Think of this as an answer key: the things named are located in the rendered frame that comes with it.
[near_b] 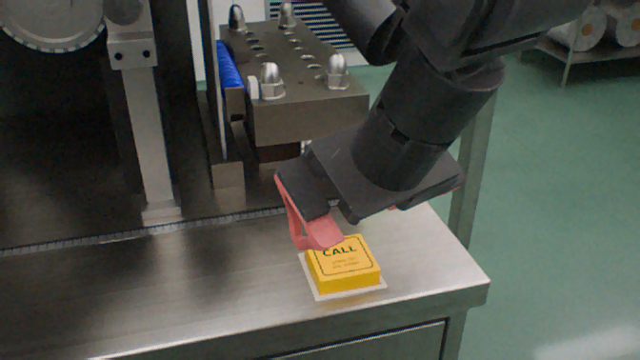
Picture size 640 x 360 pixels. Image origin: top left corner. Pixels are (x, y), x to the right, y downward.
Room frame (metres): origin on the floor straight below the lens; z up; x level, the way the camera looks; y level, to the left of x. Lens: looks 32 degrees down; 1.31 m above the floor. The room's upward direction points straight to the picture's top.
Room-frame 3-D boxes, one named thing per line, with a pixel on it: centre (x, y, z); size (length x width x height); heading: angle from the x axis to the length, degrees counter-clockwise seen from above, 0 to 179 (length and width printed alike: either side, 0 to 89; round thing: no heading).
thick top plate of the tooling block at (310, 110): (0.86, 0.06, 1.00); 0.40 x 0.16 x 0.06; 15
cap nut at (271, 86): (0.68, 0.06, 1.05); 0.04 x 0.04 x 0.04
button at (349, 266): (0.47, -0.03, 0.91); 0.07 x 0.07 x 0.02; 15
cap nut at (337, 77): (0.72, -0.03, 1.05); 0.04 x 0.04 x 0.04
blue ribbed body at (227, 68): (0.80, 0.14, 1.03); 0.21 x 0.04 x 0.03; 15
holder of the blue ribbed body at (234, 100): (0.80, 0.14, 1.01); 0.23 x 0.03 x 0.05; 15
